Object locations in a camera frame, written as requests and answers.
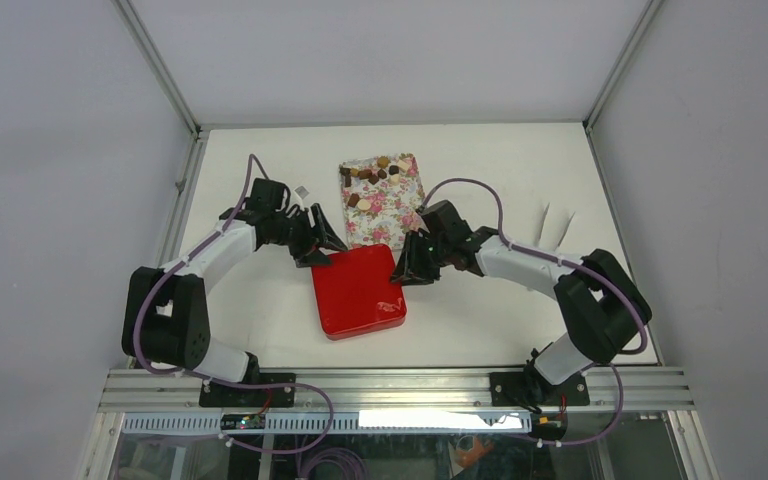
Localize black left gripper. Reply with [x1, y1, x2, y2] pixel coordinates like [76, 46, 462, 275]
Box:
[266, 204, 345, 267]

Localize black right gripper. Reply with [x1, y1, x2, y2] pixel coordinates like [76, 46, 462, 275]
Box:
[390, 231, 451, 287]

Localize red box lid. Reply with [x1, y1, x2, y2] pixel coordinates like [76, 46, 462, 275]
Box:
[311, 245, 408, 320]

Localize silver metal tweezers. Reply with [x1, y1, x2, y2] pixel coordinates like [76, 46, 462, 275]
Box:
[533, 202, 576, 252]

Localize red square chocolate box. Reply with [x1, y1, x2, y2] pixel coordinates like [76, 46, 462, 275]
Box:
[320, 315, 405, 341]

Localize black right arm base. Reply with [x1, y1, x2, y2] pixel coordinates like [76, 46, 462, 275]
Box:
[488, 370, 591, 408]

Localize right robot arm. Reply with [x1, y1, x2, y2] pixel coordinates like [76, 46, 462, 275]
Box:
[390, 201, 652, 405]

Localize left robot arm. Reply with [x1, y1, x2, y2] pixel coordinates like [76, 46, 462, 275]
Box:
[121, 178, 348, 406]

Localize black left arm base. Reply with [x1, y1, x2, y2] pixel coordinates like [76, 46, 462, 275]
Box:
[198, 372, 297, 409]

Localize floral rectangular tray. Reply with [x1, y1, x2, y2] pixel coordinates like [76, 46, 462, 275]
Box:
[338, 153, 425, 252]

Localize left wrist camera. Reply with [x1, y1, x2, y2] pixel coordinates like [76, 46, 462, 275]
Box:
[293, 186, 309, 206]

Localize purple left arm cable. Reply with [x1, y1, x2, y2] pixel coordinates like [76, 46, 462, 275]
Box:
[132, 154, 336, 457]

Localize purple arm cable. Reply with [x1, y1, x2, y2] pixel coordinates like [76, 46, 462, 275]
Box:
[420, 177, 649, 447]
[132, 154, 336, 457]

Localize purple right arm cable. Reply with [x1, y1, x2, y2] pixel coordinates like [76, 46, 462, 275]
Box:
[420, 177, 649, 447]

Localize aluminium frame rail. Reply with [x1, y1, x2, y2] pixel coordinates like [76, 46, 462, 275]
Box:
[98, 366, 696, 413]

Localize white perforated cable duct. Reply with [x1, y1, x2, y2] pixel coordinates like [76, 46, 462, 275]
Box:
[122, 409, 532, 436]

